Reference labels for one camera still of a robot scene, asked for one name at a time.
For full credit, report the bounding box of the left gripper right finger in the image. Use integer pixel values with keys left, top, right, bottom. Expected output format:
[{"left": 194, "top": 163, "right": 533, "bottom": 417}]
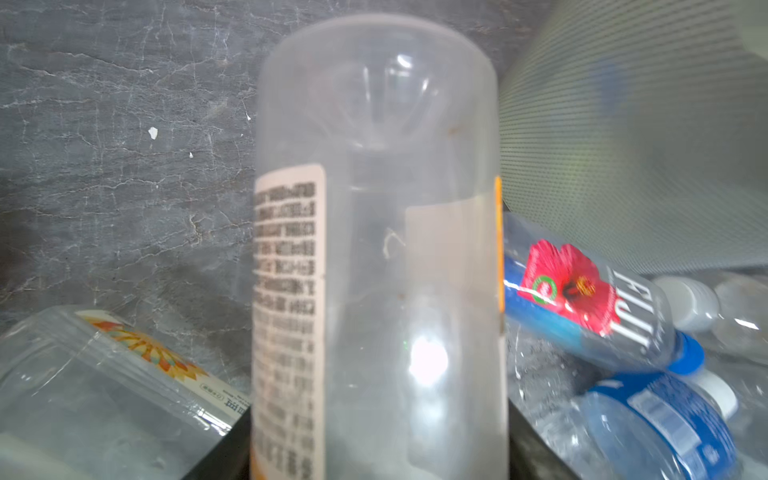
[{"left": 508, "top": 401, "right": 578, "bottom": 480}]

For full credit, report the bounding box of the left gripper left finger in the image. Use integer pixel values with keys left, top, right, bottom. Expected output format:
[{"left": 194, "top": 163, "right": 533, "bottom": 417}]
[{"left": 183, "top": 408, "right": 251, "bottom": 480}]

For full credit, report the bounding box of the crushed bottle blue label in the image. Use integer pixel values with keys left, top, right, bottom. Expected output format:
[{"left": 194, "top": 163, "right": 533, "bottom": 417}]
[{"left": 527, "top": 365, "right": 742, "bottom": 480}]

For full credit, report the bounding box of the bottle green red neck label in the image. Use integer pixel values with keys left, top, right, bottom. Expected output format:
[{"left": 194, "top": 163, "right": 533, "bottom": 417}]
[{"left": 1, "top": 306, "right": 250, "bottom": 479}]

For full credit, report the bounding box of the clear bottle white orange label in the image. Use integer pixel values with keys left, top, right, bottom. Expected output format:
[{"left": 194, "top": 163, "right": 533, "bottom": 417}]
[{"left": 250, "top": 14, "right": 509, "bottom": 479}]

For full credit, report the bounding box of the grey mesh waste bin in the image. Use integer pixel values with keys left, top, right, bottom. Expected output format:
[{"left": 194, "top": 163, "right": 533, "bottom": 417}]
[{"left": 499, "top": 1, "right": 767, "bottom": 274}]

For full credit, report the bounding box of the Fiji bottle red flower label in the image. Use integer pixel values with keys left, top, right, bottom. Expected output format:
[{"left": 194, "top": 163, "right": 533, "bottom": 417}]
[{"left": 501, "top": 212, "right": 705, "bottom": 376}]

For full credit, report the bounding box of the large bottle white yellow label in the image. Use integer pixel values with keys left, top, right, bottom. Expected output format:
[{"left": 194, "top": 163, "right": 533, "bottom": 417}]
[{"left": 653, "top": 270, "right": 767, "bottom": 365}]

